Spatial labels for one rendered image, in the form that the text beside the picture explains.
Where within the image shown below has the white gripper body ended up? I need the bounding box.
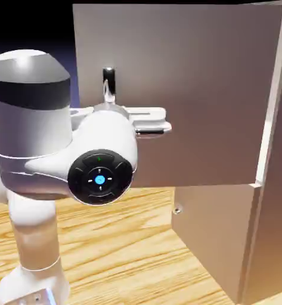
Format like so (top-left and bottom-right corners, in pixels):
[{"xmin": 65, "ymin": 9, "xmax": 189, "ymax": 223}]
[{"xmin": 70, "ymin": 106, "xmax": 172, "ymax": 136}]

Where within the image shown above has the curved shiny metal handle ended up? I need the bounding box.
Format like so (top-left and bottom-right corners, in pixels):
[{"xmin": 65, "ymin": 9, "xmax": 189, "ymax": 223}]
[{"xmin": 101, "ymin": 67, "xmax": 118, "ymax": 106}]

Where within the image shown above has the large grey-brown cabinet door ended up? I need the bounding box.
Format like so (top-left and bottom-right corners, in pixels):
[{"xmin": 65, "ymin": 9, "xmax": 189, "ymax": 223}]
[{"xmin": 72, "ymin": 3, "xmax": 282, "ymax": 189}]

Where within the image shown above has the small grey-brown cabinet door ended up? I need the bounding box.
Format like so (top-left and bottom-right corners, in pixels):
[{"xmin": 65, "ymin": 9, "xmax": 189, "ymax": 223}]
[{"xmin": 171, "ymin": 184, "xmax": 261, "ymax": 305}]

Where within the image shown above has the grey-brown cabinet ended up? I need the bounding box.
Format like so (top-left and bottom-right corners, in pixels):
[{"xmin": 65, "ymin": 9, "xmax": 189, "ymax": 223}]
[{"xmin": 235, "ymin": 3, "xmax": 282, "ymax": 305}]

